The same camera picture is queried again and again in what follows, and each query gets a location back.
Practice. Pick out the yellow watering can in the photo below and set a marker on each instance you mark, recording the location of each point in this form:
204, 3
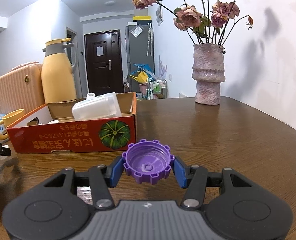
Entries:
141, 77

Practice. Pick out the cotton swab clear box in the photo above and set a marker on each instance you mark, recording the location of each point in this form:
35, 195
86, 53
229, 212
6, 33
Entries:
101, 107

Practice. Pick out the yellow thermos jug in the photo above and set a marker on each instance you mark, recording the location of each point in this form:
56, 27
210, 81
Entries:
57, 73

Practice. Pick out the white board on floor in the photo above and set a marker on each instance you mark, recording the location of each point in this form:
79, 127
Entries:
182, 95

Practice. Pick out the red lint brush white handle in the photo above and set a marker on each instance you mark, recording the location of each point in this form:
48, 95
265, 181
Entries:
90, 96

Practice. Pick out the folded umbrella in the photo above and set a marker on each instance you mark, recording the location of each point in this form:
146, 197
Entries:
150, 40

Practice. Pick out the yellow mug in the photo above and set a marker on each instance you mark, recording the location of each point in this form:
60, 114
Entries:
8, 119

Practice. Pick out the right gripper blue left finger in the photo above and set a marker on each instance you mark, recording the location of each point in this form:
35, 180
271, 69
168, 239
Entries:
114, 172

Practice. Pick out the yellow box on refrigerator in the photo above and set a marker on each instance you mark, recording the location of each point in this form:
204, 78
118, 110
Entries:
141, 18

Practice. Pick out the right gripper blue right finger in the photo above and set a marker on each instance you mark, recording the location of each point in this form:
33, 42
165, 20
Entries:
181, 172

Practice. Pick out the wire storage cart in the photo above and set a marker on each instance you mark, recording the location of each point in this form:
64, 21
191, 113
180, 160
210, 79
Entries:
156, 89

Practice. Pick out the wall picture frame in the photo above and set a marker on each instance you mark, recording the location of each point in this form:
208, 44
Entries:
159, 16

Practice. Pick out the dark brown door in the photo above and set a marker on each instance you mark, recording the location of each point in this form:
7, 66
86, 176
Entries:
103, 59

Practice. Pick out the purple bottle cap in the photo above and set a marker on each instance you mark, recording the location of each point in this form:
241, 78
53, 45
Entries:
148, 161

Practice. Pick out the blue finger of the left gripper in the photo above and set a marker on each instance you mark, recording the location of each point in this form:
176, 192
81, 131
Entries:
5, 152

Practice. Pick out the pink ceramic vase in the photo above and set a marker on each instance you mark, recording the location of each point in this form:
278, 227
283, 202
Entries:
209, 72

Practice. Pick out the peach ribbed suitcase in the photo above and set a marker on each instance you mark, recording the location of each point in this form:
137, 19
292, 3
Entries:
21, 88

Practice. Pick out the grey refrigerator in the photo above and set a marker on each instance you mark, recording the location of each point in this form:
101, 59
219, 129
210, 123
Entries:
136, 49

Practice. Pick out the red orange cardboard box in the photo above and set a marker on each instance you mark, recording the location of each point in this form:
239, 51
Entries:
51, 128

